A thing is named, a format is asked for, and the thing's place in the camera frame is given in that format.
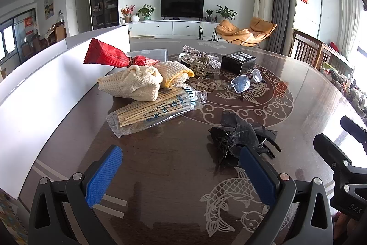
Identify white door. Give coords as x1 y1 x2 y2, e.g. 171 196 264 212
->
75 0 88 33

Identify orange leather lounge chair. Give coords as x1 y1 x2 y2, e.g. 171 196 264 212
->
247 17 278 47
215 20 250 42

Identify cloth-covered floor air conditioner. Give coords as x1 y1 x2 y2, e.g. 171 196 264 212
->
255 0 275 33

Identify bushy green potted plant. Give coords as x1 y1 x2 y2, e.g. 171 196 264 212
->
136 5 156 21

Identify clear plastic container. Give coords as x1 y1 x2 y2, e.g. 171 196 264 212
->
125 48 168 62

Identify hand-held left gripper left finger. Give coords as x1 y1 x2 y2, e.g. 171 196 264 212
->
28 144 127 245

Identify white foam board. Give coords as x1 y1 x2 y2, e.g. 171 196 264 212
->
0 25 131 201

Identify clear frame eyeglasses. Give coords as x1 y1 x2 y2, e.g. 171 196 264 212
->
225 68 267 100

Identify grey curtain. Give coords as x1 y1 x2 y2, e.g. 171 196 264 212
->
266 0 296 54

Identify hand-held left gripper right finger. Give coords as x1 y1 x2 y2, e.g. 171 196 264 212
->
239 144 334 245

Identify red flowers in vase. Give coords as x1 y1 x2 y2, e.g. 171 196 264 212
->
121 5 135 23

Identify pile of assorted clutter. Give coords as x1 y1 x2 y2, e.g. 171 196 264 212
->
320 61 367 116

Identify red snack packet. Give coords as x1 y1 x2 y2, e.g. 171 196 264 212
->
83 38 161 68

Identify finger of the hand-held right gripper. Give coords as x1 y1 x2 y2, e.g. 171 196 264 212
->
340 116 367 148
313 134 353 174

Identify landscape wall painting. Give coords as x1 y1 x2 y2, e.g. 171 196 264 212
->
44 0 54 19

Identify bag of cotton swabs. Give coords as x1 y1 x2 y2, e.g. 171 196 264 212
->
106 84 207 139

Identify wooden slatted chair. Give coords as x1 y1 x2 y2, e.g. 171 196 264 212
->
289 30 354 76

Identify black television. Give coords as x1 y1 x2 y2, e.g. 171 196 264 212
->
161 0 205 18

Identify black bow hair clip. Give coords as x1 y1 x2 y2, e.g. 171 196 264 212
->
209 111 282 168

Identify cream knitted glove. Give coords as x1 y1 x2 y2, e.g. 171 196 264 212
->
156 61 196 89
98 64 164 102

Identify white curtain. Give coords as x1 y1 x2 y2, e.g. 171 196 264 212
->
340 0 364 62

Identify large leafy potted plant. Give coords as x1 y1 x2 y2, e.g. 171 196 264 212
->
216 6 238 22

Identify black cardboard box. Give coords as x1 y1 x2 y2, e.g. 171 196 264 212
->
221 51 256 75

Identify white television cabinet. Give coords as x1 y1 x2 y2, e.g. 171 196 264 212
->
120 20 221 40

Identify rhinestone bow hair clip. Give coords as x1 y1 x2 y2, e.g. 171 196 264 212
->
178 45 221 79

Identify wooden dining chair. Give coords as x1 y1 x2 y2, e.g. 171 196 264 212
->
54 23 67 42

